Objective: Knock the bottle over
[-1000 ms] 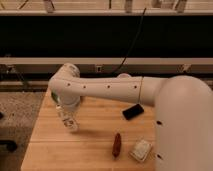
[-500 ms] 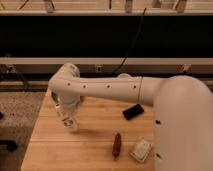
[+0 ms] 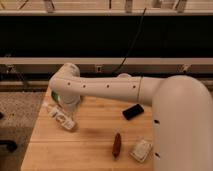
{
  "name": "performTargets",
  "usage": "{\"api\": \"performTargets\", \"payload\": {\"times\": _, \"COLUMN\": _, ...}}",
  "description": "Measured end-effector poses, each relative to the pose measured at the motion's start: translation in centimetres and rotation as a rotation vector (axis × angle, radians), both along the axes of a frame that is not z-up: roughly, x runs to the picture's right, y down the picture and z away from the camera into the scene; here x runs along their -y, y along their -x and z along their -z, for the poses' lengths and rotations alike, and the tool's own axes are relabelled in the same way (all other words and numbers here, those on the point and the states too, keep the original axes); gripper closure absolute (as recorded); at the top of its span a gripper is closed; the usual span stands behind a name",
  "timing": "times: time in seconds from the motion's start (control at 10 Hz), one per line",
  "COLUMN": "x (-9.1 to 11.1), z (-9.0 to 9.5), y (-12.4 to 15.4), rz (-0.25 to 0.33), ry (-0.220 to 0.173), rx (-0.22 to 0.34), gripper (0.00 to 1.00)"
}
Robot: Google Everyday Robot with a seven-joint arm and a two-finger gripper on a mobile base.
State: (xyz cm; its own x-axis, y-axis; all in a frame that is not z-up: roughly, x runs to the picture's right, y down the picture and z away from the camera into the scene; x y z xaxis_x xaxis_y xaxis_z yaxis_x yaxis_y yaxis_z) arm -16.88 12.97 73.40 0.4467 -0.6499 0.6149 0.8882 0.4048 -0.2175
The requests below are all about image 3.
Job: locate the small white plastic bottle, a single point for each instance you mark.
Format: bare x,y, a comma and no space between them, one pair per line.
59,115

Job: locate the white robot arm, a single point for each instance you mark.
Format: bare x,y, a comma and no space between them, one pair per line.
182,110

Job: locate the black smartphone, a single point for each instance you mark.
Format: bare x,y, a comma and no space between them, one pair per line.
133,111

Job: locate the green bowl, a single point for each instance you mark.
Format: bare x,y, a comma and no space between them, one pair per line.
55,97

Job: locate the white wrapped packet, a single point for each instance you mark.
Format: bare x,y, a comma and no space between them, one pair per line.
141,150

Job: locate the white wall outlet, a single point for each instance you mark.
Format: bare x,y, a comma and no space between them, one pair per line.
99,69

